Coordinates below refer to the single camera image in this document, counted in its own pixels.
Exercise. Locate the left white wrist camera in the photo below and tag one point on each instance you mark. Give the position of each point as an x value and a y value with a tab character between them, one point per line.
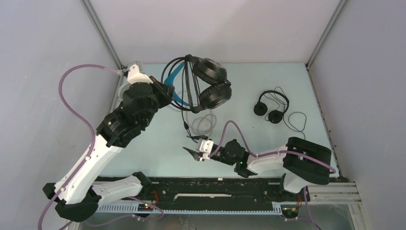
134	75

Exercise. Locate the left aluminium frame post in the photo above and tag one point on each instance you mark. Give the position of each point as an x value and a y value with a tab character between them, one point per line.
97	23

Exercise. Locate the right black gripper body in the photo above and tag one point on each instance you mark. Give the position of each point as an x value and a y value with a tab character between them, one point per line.
203	159

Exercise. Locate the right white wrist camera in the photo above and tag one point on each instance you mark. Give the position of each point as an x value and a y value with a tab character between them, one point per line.
205	143

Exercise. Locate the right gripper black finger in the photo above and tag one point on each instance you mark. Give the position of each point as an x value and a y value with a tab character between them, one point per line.
195	154
198	137

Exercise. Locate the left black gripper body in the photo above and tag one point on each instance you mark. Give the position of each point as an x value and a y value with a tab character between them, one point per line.
163	98

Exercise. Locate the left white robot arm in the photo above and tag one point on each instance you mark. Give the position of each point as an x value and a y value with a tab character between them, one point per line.
76	196

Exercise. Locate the right aluminium frame post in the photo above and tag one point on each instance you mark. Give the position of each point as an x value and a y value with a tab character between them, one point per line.
326	32

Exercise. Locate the aluminium frame post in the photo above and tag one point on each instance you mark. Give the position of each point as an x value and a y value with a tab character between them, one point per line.
326	32
97	23

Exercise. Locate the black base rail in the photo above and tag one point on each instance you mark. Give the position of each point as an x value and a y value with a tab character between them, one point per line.
214	194

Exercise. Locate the small black on-ear headphones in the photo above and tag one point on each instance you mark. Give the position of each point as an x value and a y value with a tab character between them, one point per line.
279	112

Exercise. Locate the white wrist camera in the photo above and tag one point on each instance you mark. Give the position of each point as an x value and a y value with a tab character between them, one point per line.
205	143
134	75

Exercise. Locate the black headset with blue band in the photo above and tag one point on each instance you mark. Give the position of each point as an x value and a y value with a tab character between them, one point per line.
204	85

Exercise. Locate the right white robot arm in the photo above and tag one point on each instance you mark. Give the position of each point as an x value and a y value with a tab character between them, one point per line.
304	163

